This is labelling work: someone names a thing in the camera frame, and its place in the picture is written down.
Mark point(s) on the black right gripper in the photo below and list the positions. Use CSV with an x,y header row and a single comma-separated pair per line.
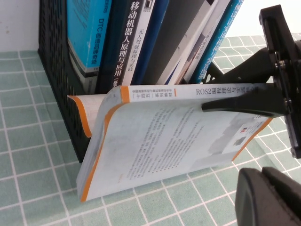
x,y
284,70

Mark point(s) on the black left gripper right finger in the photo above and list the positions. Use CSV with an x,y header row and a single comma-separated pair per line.
x,y
289,202

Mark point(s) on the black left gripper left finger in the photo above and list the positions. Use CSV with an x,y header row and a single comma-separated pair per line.
x,y
254,202

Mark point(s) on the white orange ROS2 book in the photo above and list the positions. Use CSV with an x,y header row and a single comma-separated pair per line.
x,y
152,141

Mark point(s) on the blue mechanical design book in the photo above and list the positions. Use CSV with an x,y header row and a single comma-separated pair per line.
x,y
221,35

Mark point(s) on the dark blue thin book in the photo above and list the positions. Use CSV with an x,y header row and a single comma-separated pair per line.
x,y
152,35

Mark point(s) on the white-spined driverless car book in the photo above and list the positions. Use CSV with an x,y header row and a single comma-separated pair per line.
x,y
137,47

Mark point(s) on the black mobile robot book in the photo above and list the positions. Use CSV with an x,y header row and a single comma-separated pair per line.
x,y
117,47

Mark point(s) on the cyan DTC paperback book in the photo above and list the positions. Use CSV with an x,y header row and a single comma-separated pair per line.
x,y
87,35

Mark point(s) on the black plastic book holder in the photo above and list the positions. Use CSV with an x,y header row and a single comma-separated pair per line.
x,y
58,82

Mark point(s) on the green checked tablecloth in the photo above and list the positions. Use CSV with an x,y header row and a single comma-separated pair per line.
x,y
35,176

